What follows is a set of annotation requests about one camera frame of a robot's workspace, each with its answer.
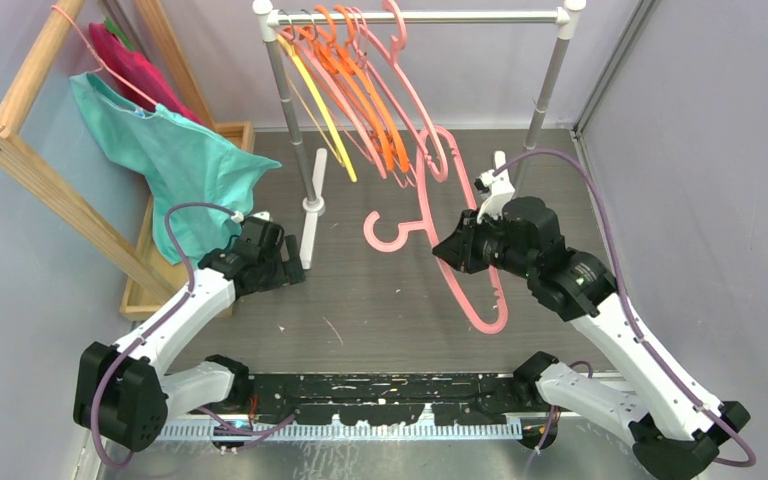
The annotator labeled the thin pink wire hanger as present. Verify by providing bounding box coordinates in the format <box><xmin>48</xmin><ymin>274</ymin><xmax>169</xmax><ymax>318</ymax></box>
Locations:
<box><xmin>50</xmin><ymin>4</ymin><xmax>158</xmax><ymax>107</ymax></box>

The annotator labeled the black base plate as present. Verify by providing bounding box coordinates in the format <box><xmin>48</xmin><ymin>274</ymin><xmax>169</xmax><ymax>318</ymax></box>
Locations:
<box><xmin>194</xmin><ymin>373</ymin><xmax>562</xmax><ymax>449</ymax></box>

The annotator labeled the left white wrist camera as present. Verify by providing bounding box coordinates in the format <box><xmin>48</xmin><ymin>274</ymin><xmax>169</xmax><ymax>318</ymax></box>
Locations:
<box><xmin>230</xmin><ymin>211</ymin><xmax>271</xmax><ymax>224</ymax></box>

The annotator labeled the wooden clothes rack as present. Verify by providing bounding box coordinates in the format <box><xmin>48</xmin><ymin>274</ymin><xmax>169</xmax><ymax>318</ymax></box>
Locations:
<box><xmin>0</xmin><ymin>0</ymin><xmax>257</xmax><ymax>322</ymax></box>

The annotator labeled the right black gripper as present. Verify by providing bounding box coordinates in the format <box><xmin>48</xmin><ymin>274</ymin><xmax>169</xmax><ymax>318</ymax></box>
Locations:
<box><xmin>435</xmin><ymin>206</ymin><xmax>537</xmax><ymax>279</ymax></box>

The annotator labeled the teal t-shirt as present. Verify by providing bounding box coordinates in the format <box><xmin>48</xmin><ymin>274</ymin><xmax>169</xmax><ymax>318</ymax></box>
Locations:
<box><xmin>70</xmin><ymin>73</ymin><xmax>281</xmax><ymax>265</ymax></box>

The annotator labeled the magenta garment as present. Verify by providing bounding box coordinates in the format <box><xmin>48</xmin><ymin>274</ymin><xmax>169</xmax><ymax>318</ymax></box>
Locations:
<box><xmin>88</xmin><ymin>23</ymin><xmax>204</xmax><ymax>125</ymax></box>

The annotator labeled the pink metal-hook hanger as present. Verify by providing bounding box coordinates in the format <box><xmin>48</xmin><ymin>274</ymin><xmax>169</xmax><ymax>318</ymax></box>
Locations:
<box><xmin>278</xmin><ymin>4</ymin><xmax>402</xmax><ymax>182</ymax></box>

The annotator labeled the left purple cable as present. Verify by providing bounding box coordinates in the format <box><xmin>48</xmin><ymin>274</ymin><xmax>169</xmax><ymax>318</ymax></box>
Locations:
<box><xmin>89</xmin><ymin>202</ymin><xmax>246</xmax><ymax>472</ymax></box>

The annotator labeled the orange plastic hanger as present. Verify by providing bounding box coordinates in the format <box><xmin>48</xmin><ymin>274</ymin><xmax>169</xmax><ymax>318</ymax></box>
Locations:
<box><xmin>298</xmin><ymin>5</ymin><xmax>389</xmax><ymax>178</ymax></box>

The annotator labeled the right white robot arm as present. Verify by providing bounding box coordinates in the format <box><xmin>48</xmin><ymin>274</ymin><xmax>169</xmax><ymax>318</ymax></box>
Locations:
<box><xmin>432</xmin><ymin>197</ymin><xmax>750</xmax><ymax>479</ymax></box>

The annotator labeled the thick pink hanger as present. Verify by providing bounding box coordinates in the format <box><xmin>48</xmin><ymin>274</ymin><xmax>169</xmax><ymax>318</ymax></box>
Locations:
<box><xmin>362</xmin><ymin>125</ymin><xmax>510</xmax><ymax>335</ymax></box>
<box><xmin>353</xmin><ymin>1</ymin><xmax>449</xmax><ymax>183</ymax></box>

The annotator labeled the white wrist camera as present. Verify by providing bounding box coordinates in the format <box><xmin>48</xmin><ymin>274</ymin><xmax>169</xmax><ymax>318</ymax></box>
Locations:
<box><xmin>474</xmin><ymin>170</ymin><xmax>515</xmax><ymax>224</ymax></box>
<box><xmin>230</xmin><ymin>211</ymin><xmax>271</xmax><ymax>224</ymax></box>

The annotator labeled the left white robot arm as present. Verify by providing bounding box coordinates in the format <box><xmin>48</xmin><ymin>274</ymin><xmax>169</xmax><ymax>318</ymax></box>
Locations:
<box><xmin>73</xmin><ymin>214</ymin><xmax>305</xmax><ymax>452</ymax></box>

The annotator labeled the yellow hanger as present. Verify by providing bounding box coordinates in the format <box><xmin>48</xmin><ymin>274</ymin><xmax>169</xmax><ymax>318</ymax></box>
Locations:
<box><xmin>276</xmin><ymin>33</ymin><xmax>358</xmax><ymax>183</ymax></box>

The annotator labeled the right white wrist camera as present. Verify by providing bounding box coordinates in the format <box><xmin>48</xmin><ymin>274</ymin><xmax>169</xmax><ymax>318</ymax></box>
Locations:
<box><xmin>474</xmin><ymin>170</ymin><xmax>515</xmax><ymax>224</ymax></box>

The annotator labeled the white metal clothes rack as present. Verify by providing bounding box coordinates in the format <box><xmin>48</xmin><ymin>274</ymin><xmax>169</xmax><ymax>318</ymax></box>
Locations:
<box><xmin>252</xmin><ymin>1</ymin><xmax>586</xmax><ymax>270</ymax></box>

